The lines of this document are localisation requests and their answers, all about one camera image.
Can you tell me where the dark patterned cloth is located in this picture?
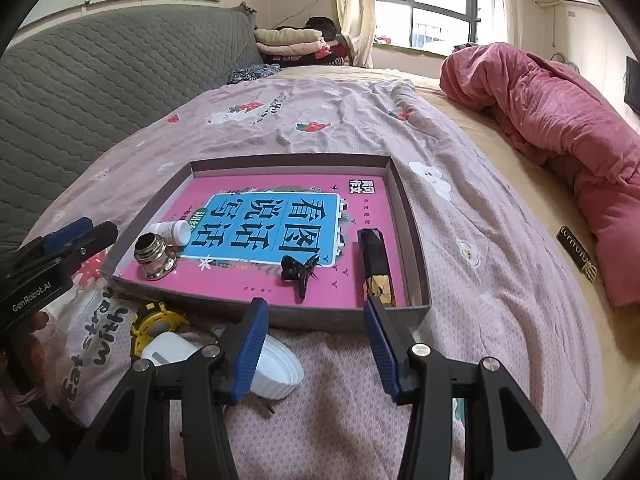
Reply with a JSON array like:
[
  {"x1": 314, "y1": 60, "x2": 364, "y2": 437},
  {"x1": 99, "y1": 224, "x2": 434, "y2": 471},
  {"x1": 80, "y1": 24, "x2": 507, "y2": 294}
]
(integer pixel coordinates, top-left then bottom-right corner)
[{"x1": 229, "y1": 62, "x2": 281, "y2": 85}]

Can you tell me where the black gold label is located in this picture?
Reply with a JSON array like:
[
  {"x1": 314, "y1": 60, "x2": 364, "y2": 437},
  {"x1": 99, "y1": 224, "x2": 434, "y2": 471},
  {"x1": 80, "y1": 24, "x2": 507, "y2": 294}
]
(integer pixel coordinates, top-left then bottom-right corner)
[{"x1": 556, "y1": 226, "x2": 598, "y2": 282}]

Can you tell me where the strawberry printed pink bedsheet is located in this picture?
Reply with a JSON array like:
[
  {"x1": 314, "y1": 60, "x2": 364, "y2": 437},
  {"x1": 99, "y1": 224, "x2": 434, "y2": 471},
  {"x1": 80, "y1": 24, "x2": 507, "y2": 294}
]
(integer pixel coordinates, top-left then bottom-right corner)
[{"x1": 25, "y1": 77, "x2": 601, "y2": 480}]

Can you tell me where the white ribbed cap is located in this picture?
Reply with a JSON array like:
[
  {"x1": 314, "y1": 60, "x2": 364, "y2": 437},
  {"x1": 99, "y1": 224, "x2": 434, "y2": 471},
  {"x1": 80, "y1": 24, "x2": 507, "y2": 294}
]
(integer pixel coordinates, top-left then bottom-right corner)
[{"x1": 249, "y1": 334, "x2": 305, "y2": 401}]

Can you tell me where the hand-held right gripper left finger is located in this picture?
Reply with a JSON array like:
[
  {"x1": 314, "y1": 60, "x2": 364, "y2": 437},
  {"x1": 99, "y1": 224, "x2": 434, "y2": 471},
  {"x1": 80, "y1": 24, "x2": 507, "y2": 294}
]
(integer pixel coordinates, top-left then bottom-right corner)
[{"x1": 67, "y1": 297, "x2": 271, "y2": 480}]

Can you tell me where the cream folded blanket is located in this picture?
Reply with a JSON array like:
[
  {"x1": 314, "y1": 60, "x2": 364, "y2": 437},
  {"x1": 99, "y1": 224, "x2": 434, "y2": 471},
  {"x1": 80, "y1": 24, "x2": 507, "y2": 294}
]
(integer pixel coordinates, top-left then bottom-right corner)
[{"x1": 254, "y1": 27, "x2": 325, "y2": 46}]

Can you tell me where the cream curtain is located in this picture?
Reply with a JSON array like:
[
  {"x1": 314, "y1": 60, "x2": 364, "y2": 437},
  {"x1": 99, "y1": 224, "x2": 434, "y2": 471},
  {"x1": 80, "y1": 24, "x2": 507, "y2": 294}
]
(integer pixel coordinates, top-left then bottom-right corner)
[
  {"x1": 334, "y1": 0, "x2": 376, "y2": 68},
  {"x1": 492, "y1": 0, "x2": 523, "y2": 48}
]

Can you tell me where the pink duvet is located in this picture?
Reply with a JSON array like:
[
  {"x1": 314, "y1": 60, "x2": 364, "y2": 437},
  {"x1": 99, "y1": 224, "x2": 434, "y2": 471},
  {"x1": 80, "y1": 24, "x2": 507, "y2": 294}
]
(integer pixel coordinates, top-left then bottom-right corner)
[{"x1": 440, "y1": 42, "x2": 640, "y2": 311}]

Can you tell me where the white earbuds case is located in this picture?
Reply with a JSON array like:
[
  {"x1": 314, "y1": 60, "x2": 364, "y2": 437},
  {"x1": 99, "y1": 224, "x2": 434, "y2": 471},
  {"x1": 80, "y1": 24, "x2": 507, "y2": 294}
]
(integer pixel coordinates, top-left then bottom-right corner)
[{"x1": 141, "y1": 332, "x2": 201, "y2": 367}]

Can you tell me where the pink blue book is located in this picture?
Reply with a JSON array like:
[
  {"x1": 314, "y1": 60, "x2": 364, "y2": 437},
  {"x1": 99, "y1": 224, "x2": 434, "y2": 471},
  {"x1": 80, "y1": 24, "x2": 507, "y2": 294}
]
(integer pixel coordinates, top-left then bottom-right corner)
[{"x1": 119, "y1": 175, "x2": 401, "y2": 308}]

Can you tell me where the grey quilted headboard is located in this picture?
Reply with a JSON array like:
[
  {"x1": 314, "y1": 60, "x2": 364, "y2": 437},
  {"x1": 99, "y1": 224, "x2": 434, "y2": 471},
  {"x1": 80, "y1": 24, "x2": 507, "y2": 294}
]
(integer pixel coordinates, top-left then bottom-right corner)
[{"x1": 0, "y1": 4, "x2": 266, "y2": 261}]

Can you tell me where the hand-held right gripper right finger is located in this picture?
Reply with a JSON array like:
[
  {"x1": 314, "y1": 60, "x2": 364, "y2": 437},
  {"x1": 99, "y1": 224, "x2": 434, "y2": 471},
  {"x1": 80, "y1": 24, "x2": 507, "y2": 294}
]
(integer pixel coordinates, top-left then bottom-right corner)
[{"x1": 363, "y1": 296, "x2": 581, "y2": 480}]

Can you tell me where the dark framed window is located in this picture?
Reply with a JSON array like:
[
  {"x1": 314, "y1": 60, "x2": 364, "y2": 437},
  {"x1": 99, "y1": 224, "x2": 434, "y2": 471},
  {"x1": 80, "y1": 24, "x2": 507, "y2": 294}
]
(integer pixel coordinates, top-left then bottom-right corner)
[{"x1": 374, "y1": 0, "x2": 496, "y2": 53}]

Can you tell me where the white standing fan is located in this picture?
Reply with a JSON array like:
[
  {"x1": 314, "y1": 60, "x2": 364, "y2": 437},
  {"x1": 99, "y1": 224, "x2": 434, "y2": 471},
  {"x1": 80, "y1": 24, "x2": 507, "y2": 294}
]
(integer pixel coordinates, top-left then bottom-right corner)
[{"x1": 550, "y1": 52, "x2": 581, "y2": 77}]

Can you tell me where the black wall television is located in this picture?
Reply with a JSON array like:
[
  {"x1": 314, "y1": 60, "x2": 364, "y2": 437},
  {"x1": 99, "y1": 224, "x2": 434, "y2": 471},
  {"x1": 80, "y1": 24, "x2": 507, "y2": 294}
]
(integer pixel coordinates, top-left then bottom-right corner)
[{"x1": 625, "y1": 56, "x2": 640, "y2": 121}]

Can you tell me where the small white bottle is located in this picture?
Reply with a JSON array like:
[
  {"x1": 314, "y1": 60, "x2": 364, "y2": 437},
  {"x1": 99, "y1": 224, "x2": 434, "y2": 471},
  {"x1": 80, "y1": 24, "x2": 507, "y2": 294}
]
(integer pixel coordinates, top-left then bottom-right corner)
[{"x1": 151, "y1": 220, "x2": 192, "y2": 247}]

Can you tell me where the black gold faceted case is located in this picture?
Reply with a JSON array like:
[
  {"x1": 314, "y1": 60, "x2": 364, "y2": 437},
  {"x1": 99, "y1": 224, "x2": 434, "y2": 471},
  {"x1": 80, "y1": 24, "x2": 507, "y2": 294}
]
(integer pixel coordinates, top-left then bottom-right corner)
[{"x1": 356, "y1": 228, "x2": 398, "y2": 308}]

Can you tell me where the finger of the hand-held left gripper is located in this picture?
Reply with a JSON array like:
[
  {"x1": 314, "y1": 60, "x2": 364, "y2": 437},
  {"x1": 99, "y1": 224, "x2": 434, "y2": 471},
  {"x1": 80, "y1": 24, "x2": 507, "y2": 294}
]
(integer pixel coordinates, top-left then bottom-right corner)
[
  {"x1": 15, "y1": 216, "x2": 96, "y2": 271},
  {"x1": 50, "y1": 221, "x2": 120, "y2": 267}
]

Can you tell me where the black hair clip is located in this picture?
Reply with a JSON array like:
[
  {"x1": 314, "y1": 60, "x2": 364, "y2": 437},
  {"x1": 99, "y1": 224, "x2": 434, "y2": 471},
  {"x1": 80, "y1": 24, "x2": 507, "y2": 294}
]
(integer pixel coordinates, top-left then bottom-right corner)
[{"x1": 280, "y1": 254, "x2": 321, "y2": 302}]

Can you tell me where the brass threaded ring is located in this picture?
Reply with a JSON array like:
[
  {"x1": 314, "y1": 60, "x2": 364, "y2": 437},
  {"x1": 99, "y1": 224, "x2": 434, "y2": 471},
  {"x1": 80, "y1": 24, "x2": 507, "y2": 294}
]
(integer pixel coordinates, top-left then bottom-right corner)
[{"x1": 134, "y1": 232, "x2": 178, "y2": 281}]

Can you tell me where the person's left hand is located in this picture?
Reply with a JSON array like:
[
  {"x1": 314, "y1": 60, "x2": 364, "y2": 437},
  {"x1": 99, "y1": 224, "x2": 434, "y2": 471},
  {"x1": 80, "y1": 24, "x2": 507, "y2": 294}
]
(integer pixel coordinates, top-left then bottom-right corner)
[{"x1": 22, "y1": 310, "x2": 51, "y2": 357}]

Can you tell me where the yellow black wristwatch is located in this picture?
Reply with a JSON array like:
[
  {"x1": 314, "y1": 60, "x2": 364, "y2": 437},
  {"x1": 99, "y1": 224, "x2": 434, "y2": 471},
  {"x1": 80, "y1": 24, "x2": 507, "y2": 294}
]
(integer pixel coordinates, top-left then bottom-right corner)
[{"x1": 129, "y1": 301, "x2": 193, "y2": 358}]

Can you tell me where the shallow grey cardboard box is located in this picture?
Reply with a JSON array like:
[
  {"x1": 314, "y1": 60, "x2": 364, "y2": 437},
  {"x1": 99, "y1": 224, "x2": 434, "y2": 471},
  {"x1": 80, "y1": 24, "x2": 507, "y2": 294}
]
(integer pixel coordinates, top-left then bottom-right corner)
[{"x1": 101, "y1": 154, "x2": 432, "y2": 333}]

